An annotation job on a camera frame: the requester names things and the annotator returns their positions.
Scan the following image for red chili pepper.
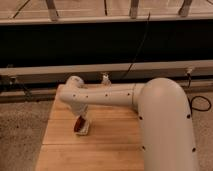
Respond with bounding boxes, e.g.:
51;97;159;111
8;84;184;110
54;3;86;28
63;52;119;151
74;116;85;132

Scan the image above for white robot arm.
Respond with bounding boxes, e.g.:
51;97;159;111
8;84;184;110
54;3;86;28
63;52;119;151
59;76;199;171

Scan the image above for white sponge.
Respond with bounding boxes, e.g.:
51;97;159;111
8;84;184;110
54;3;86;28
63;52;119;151
74;119;90;136

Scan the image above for clear plastic bottle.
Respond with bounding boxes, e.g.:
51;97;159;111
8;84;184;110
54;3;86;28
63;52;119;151
101;73;111;85

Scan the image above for black hanging cable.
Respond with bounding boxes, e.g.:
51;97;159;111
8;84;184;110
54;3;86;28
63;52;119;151
119;12;152;82

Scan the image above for black floor cable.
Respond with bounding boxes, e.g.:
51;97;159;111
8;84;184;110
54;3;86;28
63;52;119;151
186;71;213;113

